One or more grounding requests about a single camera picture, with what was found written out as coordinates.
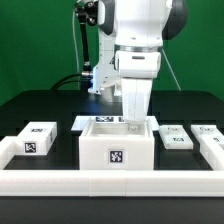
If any white thin cable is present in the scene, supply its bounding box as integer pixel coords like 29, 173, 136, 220
71, 0, 83, 90

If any white cabinet top block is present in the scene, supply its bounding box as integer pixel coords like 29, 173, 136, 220
15, 122, 57, 156

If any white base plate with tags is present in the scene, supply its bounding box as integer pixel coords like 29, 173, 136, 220
71, 115, 159, 131

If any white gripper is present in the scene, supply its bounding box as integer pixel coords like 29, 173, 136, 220
115, 50, 161, 132

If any white U-shaped fence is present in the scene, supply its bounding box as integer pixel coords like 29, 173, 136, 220
0, 136, 224, 197

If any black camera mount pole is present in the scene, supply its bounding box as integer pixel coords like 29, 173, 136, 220
74, 1, 100, 79

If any black cable bundle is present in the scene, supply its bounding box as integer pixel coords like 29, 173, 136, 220
50, 73, 84, 91

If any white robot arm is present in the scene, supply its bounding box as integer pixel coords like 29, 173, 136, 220
90, 0, 188, 130

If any white cabinet body box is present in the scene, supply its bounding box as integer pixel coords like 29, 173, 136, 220
79, 120, 155, 171

